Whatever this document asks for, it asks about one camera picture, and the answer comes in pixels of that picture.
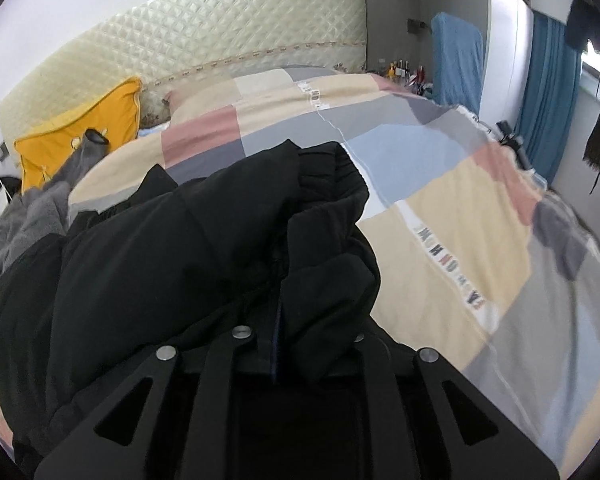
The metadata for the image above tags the black puffer jacket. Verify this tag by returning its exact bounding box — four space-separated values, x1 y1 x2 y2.
0 142 380 479

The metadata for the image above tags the patchwork pastel duvet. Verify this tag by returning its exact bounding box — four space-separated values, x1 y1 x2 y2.
0 65 600 476

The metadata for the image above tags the grey fleece garment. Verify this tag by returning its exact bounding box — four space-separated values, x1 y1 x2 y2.
0 129 110 277

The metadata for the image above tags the yellow pillow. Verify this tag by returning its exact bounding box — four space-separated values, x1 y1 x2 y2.
15 77 142 191

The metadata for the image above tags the blue towel on chair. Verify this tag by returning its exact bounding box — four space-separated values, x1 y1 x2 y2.
431 12 484 115

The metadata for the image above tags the blue curtain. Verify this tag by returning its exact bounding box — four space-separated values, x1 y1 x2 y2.
515 11 581 183

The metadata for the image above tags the cream quilted headboard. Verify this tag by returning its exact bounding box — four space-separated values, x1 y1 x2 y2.
0 0 367 146

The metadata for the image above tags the grey wardrobe cabinet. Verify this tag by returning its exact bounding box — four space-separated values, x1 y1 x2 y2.
365 0 490 73

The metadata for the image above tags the wall socket plate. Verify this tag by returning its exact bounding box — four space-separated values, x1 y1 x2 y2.
0 143 9 162

